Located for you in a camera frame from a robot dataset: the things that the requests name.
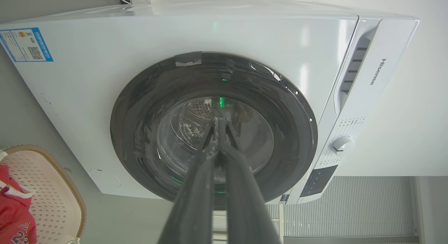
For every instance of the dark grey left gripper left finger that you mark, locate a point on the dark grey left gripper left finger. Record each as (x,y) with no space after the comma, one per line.
(196,198)

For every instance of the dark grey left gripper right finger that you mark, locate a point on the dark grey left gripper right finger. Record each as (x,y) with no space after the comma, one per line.
(245,202)

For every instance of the pink perforated laundry basket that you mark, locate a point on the pink perforated laundry basket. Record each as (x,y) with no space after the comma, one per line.
(52,198)

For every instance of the dark round washing machine door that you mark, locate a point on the dark round washing machine door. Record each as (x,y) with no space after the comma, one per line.
(280,132)

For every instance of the white washing machine control knob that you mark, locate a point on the white washing machine control knob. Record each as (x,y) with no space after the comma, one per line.
(342,146)

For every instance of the white Hisense washing machine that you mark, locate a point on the white Hisense washing machine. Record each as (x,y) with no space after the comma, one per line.
(105,79)

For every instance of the red printed garment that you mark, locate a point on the red printed garment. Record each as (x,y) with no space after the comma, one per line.
(14,216)

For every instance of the blue energy label sticker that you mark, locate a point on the blue energy label sticker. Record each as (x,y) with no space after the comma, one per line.
(26,44)

